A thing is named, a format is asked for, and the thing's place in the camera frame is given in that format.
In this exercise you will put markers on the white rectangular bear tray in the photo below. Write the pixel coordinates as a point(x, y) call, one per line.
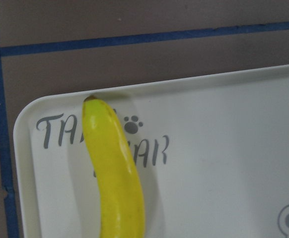
point(212, 153)

